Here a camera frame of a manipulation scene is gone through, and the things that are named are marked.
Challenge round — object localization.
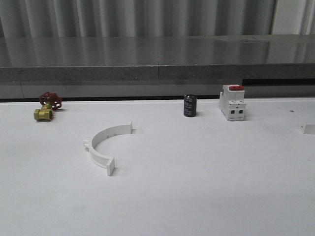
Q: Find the white half pipe clamp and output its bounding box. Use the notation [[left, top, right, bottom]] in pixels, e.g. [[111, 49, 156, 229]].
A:
[[83, 121, 132, 176], [299, 124, 315, 135]]

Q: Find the black cylindrical capacitor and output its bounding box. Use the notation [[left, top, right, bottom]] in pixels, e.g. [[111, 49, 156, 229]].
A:
[[184, 94, 197, 117]]

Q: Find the grey stone counter ledge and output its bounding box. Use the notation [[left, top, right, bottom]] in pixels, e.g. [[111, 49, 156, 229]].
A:
[[0, 35, 315, 100]]

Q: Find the brass valve red handwheel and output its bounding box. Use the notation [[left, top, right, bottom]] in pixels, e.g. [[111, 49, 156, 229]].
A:
[[33, 92, 62, 121]]

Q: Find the white circuit breaker red switch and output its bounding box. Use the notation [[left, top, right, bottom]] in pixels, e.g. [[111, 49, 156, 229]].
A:
[[220, 85, 247, 121]]

